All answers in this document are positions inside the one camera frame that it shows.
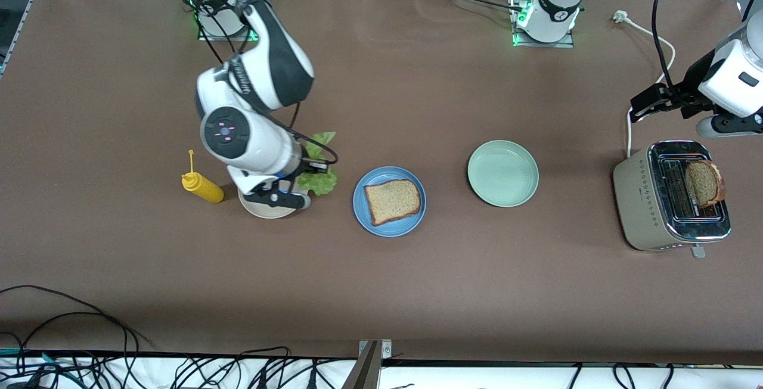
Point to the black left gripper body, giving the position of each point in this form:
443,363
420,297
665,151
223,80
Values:
685,97

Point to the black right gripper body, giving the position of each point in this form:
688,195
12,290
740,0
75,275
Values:
307,169

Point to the green lettuce leaf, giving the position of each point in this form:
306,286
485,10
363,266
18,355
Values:
322,185

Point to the brown bread slice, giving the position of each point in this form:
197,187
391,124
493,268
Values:
393,201
703,185

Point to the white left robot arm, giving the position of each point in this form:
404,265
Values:
557,2

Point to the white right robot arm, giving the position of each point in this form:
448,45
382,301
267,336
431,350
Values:
268,61

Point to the beige round plate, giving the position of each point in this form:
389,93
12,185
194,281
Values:
268,212

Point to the blue round plate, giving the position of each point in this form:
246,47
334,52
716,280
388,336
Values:
387,228

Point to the green round plate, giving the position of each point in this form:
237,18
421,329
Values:
503,173

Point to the beige chrome toaster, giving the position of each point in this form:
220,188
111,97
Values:
641,204

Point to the yellow squeeze bottle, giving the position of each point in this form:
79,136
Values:
207,189

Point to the dark metal pole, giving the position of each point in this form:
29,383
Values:
363,374

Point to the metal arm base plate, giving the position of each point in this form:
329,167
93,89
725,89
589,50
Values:
542,44
208,37

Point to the small metal bracket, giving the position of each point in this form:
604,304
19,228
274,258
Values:
386,348

